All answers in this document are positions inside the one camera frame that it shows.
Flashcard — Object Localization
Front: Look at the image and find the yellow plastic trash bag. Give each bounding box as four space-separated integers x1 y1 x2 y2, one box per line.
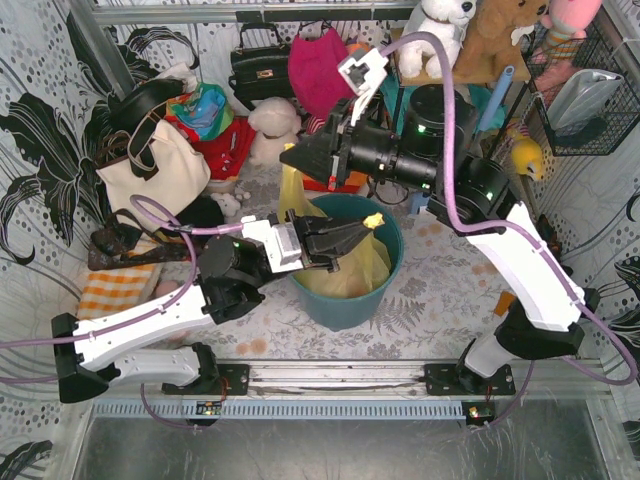
277 165 391 299

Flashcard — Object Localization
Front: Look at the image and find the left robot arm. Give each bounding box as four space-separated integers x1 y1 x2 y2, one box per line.
51 211 382 404

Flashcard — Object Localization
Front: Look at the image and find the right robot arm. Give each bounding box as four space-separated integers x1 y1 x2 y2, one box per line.
280 85 590 394

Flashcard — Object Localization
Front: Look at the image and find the magenta fuzzy bag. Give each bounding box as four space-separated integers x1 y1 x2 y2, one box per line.
288 27 354 120

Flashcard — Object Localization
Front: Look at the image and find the teal plastic trash bin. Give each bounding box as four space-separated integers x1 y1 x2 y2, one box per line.
291 194 404 331

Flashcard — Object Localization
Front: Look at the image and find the colourful printed bag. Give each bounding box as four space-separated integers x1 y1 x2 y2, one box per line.
164 83 234 143

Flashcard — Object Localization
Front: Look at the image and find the cream canvas tote bag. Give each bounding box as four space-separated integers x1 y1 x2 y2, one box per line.
97 120 211 231

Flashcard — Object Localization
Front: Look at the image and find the cream plush sheep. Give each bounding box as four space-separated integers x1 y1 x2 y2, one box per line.
248 97 302 165

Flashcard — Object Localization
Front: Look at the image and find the red cloth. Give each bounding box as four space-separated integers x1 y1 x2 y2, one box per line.
177 117 256 180

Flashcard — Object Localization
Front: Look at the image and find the black leather handbag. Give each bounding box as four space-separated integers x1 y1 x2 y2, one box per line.
228 22 295 111

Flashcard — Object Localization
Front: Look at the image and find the white plush dog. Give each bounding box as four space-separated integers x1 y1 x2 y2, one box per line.
398 0 477 79

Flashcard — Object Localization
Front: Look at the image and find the brown plush bear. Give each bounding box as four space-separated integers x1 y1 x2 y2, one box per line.
454 0 549 78

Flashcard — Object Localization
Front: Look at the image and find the yellow plush duck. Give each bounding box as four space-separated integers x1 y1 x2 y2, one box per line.
506 123 544 181

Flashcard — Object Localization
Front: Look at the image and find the brown patterned handbag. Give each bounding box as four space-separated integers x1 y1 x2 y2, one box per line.
87 209 191 271

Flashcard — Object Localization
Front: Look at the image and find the orange checkered cloth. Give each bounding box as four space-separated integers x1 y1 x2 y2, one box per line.
76 264 161 320

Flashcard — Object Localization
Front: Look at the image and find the black metal shelf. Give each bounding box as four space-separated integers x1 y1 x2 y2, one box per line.
377 27 546 187

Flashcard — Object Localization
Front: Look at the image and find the silver foil pouch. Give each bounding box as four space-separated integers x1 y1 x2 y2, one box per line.
547 69 624 130

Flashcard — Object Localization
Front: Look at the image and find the pink plush toy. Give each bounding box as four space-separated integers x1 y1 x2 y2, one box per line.
540 0 602 48

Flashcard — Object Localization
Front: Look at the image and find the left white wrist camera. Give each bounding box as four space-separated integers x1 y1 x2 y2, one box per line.
241 215 304 274

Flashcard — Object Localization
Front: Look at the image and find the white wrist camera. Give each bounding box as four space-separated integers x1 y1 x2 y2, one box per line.
241 215 304 274
337 48 389 127

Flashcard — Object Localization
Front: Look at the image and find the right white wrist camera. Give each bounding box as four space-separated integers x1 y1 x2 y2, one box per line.
337 48 389 127

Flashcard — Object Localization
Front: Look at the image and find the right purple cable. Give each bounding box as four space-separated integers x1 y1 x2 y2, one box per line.
379 31 640 426

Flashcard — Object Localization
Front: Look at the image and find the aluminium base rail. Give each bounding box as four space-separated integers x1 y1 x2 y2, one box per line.
219 360 611 400

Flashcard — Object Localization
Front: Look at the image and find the black wire basket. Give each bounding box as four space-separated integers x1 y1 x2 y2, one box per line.
525 24 639 157

